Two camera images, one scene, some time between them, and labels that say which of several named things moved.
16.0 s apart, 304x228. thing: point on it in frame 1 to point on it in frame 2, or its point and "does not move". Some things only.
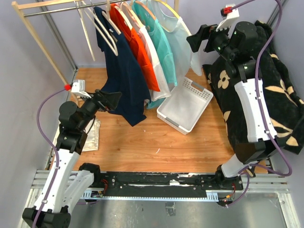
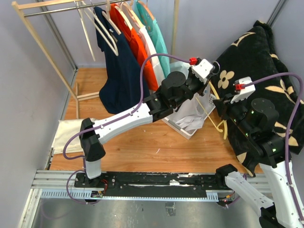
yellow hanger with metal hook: (168, 6) to (217, 126)
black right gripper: (195, 40) to (223, 104)
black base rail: (166, 185) does not move
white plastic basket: (182, 110) to (170, 121)
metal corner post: (43, 8) does not move
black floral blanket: (284, 98) does not move
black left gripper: (105, 101) to (203, 86)
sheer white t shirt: (176, 33) to (194, 111)
